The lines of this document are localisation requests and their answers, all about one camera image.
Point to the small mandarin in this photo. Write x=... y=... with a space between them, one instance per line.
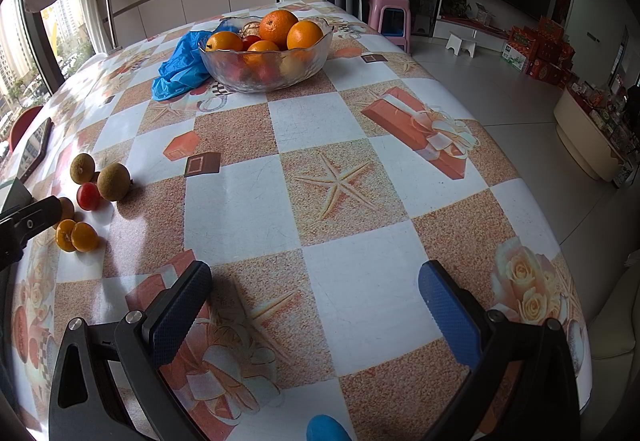
x=64 y=236
x=67 y=211
x=85 y=237

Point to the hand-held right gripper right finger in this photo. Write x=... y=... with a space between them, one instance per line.
x=447 y=316

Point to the green potted plant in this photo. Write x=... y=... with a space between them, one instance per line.
x=455 y=3

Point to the clear glass bowl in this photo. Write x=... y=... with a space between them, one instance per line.
x=260 y=76

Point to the yellowish orange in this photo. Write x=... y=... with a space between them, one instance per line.
x=305 y=36
x=225 y=42

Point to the pink plastic stool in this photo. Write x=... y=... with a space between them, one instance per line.
x=387 y=1

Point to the white curved cabinet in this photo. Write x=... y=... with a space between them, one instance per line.
x=580 y=136

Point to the large deep orange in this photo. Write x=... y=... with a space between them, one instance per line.
x=277 y=28

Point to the small orange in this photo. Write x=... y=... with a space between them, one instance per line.
x=262 y=47

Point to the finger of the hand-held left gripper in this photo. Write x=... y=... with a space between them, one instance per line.
x=30 y=223

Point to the person's right hand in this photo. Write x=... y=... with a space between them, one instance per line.
x=326 y=430

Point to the black smartphone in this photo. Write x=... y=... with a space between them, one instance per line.
x=35 y=148

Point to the blue plastic bag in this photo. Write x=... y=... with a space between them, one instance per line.
x=180 y=66

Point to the small white step stool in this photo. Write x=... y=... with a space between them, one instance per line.
x=462 y=39

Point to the brown-yellow round fruit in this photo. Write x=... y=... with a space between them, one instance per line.
x=114 y=182
x=82 y=168

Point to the small red tomato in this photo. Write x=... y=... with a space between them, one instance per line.
x=88 y=196
x=251 y=42

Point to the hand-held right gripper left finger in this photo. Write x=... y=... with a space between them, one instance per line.
x=182 y=316

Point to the stack of red gift boxes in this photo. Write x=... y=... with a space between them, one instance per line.
x=545 y=51

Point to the red chair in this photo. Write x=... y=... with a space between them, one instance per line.
x=22 y=121

